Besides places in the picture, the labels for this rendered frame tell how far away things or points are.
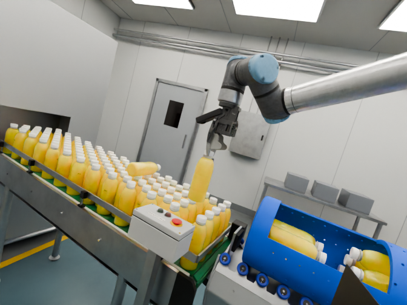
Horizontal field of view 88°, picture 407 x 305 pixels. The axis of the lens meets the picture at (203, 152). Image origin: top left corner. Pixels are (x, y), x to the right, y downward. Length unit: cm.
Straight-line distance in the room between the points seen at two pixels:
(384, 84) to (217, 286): 83
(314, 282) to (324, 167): 355
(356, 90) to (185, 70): 433
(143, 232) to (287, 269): 49
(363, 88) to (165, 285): 90
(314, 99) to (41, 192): 140
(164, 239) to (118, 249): 37
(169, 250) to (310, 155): 373
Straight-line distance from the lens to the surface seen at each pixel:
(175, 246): 71
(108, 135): 567
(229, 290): 95
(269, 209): 84
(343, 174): 437
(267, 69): 71
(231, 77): 80
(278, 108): 74
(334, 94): 69
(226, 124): 78
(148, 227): 76
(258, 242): 82
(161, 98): 486
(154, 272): 86
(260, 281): 90
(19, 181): 170
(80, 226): 123
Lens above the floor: 143
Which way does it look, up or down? 6 degrees down
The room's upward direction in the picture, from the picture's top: 16 degrees clockwise
